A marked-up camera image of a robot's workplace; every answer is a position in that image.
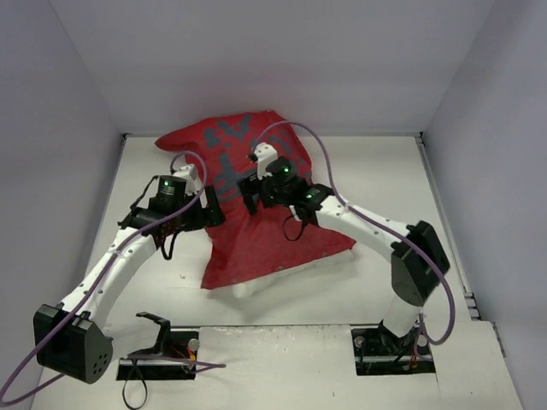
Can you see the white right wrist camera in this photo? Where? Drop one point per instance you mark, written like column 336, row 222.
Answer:
column 263, row 155

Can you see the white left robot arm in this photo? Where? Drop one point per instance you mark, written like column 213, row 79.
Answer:
column 72, row 337

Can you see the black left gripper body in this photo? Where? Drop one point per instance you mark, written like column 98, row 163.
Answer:
column 212, row 206

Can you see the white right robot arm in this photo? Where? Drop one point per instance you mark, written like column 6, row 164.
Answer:
column 415, row 253

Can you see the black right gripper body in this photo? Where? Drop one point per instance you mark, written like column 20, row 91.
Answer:
column 249, row 193

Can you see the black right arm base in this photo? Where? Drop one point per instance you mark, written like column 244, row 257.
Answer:
column 378, row 353

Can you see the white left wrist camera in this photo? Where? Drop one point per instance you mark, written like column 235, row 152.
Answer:
column 193, row 183

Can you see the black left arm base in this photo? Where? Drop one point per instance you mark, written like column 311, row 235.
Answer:
column 151, row 349

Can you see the red printed pillowcase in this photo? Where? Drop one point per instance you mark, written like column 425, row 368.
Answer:
column 246, row 246

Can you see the white pillow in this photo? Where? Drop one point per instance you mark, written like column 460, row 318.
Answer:
column 256, row 285

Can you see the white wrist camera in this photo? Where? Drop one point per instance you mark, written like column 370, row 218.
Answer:
column 263, row 155
column 193, row 183

